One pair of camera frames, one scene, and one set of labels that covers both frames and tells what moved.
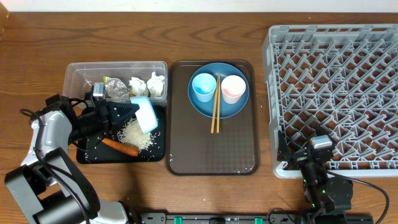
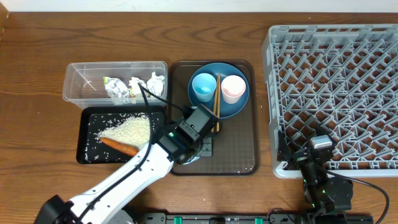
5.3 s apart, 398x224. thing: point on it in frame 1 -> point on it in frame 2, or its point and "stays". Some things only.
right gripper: [284, 154] stays
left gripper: [101, 112] -> [210, 151]
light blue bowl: [146, 116] -> [194, 158]
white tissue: [155, 84] stays
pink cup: [232, 86] stays
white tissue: [138, 87] stays
